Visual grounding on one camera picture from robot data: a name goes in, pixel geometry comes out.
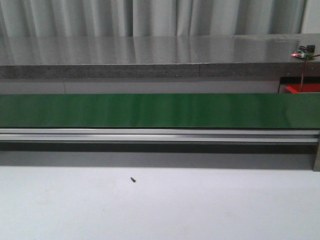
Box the thin sensor cable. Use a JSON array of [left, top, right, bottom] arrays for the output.
[[298, 53, 320, 94]]

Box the aluminium conveyor side rail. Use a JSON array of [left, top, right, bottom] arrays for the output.
[[0, 128, 320, 144]]

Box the green conveyor belt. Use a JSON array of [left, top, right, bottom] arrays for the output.
[[0, 93, 320, 129]]

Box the red plastic bin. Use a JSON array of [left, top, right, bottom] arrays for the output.
[[284, 83, 320, 94]]

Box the grey stone back bench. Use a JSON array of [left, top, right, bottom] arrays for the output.
[[0, 33, 320, 79]]

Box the grey conveyor support leg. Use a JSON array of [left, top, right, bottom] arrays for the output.
[[311, 134, 320, 172]]

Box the small green circuit board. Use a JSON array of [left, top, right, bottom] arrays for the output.
[[290, 45, 316, 59]]

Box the grey curtain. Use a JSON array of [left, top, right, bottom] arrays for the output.
[[0, 0, 307, 37]]

